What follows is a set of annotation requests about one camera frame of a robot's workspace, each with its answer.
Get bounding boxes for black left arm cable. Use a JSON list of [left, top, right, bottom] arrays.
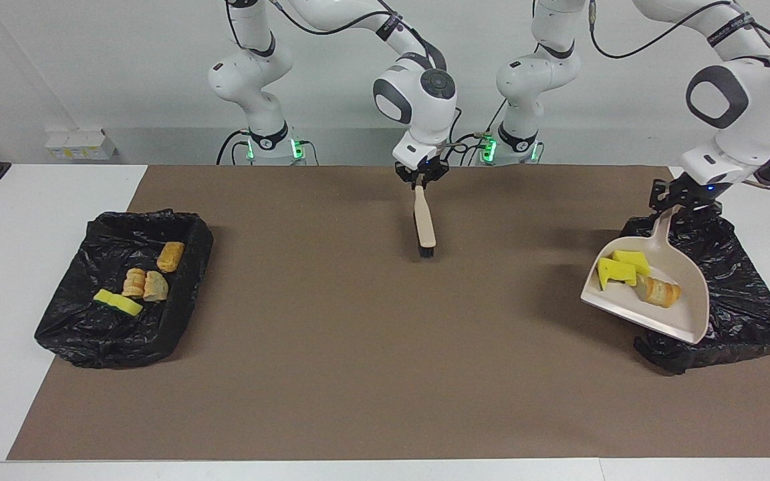
[[586, 0, 770, 191]]

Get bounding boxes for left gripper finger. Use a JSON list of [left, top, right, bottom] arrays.
[[650, 180, 673, 213], [682, 200, 722, 220]]

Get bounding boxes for notched yellow sponge piece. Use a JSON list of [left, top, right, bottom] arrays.
[[612, 249, 651, 276]]

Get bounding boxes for beige plastic dustpan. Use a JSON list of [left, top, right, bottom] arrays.
[[580, 206, 711, 345]]

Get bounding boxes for brown oval bread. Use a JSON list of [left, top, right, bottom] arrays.
[[156, 241, 185, 273]]

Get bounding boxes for brown table mat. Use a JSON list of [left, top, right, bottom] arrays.
[[7, 165, 770, 462]]

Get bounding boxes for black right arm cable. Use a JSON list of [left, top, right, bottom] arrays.
[[225, 0, 464, 164]]

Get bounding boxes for large yellow sponge piece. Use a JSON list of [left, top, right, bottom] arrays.
[[93, 289, 144, 317]]

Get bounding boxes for sliced bread roll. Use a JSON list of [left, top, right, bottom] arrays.
[[122, 267, 147, 298]]

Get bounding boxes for black base cable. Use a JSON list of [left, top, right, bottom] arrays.
[[217, 129, 252, 166], [442, 132, 493, 166]]

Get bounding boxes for small yellow sponge piece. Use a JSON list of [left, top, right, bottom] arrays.
[[597, 257, 638, 292]]

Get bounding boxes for striped croissant bread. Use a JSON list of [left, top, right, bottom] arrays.
[[638, 274, 682, 309]]

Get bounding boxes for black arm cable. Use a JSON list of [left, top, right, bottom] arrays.
[[225, 0, 464, 164], [586, 0, 770, 191]]

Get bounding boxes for small white box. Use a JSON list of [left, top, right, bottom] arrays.
[[44, 129, 118, 161]]

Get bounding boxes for beige brush black bristles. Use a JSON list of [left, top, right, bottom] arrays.
[[413, 185, 437, 259]]

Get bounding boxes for black bag lined pink bin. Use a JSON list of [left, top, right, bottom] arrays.
[[614, 213, 770, 375]]

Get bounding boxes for pale torn bread chunk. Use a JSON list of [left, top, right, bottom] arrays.
[[142, 271, 170, 303]]

